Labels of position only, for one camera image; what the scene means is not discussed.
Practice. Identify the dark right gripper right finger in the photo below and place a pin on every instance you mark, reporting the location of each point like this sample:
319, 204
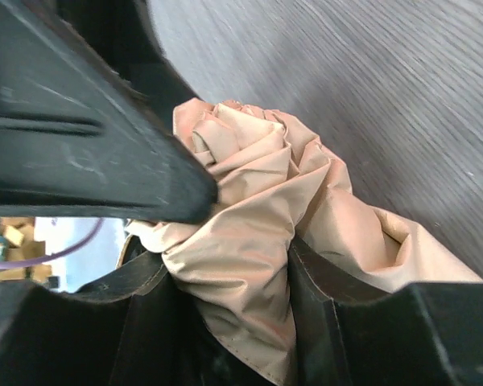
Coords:
350, 333

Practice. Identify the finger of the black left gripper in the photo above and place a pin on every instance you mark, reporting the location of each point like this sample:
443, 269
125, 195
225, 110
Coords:
86, 102

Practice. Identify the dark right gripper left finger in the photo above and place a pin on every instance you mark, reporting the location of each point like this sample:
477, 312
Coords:
126, 328

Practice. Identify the cream folding umbrella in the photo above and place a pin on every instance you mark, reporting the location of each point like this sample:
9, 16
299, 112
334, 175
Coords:
277, 180

